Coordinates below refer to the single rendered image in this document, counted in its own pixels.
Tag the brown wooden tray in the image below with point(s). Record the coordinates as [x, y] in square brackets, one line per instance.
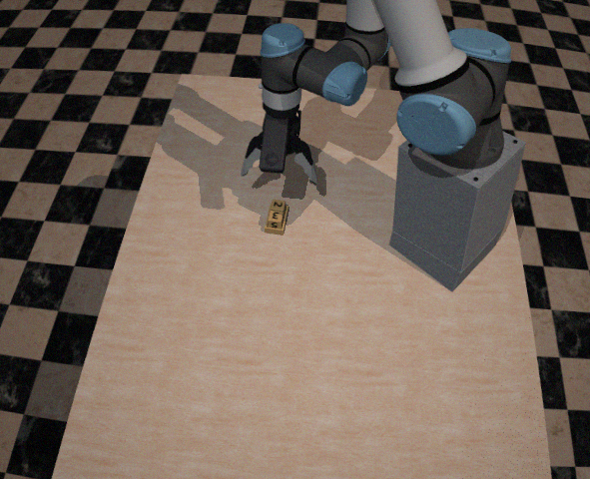
[277, 231]

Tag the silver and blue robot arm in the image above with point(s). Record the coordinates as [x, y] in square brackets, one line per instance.
[446, 93]

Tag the tan wooden number cube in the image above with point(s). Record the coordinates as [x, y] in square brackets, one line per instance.
[279, 206]
[275, 219]

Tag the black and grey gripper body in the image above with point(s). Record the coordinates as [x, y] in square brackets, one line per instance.
[294, 123]

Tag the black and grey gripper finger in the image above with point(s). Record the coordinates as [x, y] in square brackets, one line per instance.
[303, 158]
[253, 154]

